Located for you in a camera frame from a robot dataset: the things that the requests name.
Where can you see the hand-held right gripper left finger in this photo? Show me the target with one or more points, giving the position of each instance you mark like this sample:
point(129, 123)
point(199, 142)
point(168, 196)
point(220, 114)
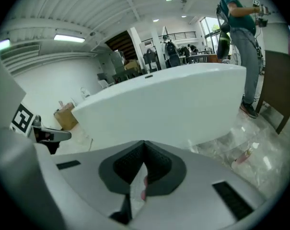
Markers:
point(87, 176)

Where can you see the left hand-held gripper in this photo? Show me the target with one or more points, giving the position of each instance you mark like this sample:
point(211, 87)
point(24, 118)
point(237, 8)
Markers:
point(23, 120)

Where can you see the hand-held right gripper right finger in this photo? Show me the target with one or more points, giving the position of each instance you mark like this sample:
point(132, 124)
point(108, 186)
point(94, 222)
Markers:
point(197, 195)

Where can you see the closed cardboard box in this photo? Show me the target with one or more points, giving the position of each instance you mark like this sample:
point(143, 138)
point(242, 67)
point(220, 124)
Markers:
point(66, 117)

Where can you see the pink bottle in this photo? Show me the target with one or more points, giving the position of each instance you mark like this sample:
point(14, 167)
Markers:
point(243, 158)

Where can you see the white office chair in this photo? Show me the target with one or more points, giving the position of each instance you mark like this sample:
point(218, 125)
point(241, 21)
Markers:
point(106, 84)

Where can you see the white bathtub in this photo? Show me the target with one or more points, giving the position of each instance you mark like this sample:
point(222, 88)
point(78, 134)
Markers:
point(159, 104)

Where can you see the brown wooden vanity cabinet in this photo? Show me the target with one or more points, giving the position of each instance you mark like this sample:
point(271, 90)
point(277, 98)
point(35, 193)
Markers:
point(279, 85)

